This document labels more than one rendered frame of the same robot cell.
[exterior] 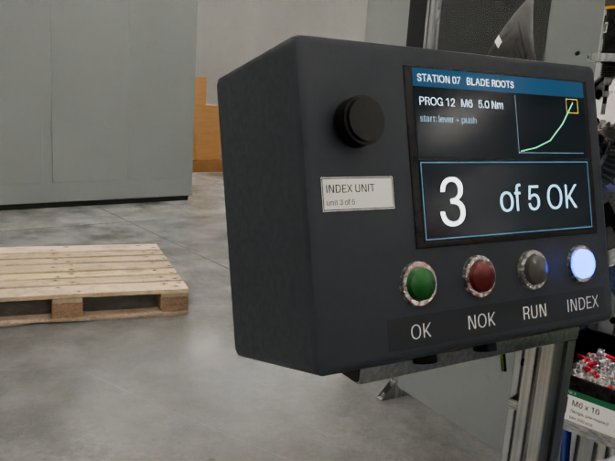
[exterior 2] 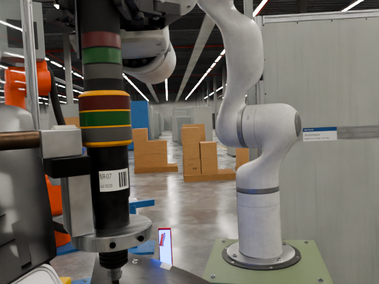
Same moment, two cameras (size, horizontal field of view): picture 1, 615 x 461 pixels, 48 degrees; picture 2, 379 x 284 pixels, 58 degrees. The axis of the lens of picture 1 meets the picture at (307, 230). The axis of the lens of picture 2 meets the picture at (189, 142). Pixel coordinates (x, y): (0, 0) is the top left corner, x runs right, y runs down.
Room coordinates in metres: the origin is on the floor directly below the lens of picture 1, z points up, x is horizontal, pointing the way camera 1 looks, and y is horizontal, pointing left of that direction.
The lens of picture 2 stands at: (1.36, -0.25, 1.40)
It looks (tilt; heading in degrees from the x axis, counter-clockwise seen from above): 4 degrees down; 215
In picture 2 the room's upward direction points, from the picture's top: 2 degrees counter-clockwise
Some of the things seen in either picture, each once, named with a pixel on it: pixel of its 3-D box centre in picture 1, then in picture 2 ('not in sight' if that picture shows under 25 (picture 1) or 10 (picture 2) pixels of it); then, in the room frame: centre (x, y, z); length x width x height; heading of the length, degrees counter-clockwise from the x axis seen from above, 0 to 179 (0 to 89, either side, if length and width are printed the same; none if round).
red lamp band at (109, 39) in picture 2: not in sight; (101, 43); (1.16, -0.48, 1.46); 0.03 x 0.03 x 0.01
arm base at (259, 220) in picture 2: not in sight; (259, 222); (0.48, -0.64, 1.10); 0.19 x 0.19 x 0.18
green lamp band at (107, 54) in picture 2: not in sight; (102, 58); (1.16, -0.48, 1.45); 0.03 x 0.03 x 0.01
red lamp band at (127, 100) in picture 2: not in sight; (104, 103); (1.16, -0.48, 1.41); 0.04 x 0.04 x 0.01
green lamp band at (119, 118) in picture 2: not in sight; (105, 118); (1.16, -0.48, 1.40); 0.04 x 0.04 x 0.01
